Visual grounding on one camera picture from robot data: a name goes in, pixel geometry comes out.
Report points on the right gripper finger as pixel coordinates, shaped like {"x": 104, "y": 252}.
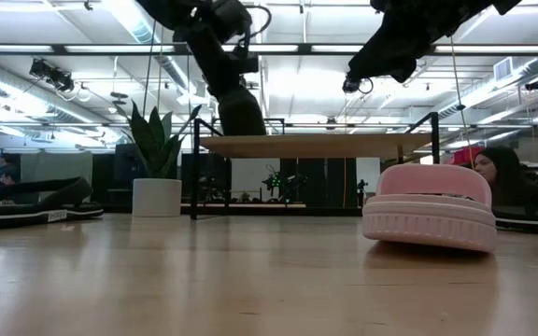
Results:
{"x": 403, "y": 72}
{"x": 367, "y": 63}

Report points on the pink slide sandal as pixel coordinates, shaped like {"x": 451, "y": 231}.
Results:
{"x": 430, "y": 214}

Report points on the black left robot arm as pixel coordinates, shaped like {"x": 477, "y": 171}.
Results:
{"x": 175, "y": 14}

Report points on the green snake plant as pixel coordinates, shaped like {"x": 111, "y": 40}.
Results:
{"x": 157, "y": 144}

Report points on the white ceiling air vent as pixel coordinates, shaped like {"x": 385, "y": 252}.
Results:
{"x": 503, "y": 69}

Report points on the red box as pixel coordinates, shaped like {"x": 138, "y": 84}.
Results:
{"x": 465, "y": 155}

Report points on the background robot green lights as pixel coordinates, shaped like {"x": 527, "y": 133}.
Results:
{"x": 283, "y": 183}

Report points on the black ceiling speaker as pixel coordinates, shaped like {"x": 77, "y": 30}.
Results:
{"x": 536, "y": 84}

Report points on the dark cabinet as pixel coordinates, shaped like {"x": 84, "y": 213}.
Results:
{"x": 126, "y": 163}

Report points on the white plant pot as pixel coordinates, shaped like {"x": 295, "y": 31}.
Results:
{"x": 157, "y": 198}

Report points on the black ceiling spotlights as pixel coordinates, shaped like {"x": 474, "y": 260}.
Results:
{"x": 54, "y": 74}

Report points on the grey-green curtain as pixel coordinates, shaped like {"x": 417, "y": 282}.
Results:
{"x": 56, "y": 179}

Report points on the person at desk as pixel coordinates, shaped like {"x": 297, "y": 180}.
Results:
{"x": 8, "y": 170}

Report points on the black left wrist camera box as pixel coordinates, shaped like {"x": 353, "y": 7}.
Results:
{"x": 246, "y": 63}

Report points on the black overhead camera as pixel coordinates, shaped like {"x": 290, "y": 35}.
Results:
{"x": 352, "y": 85}

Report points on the wooden shelf black frame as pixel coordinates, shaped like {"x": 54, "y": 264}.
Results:
{"x": 315, "y": 145}

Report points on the black overhead frame beam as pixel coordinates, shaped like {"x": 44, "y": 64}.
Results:
{"x": 110, "y": 49}

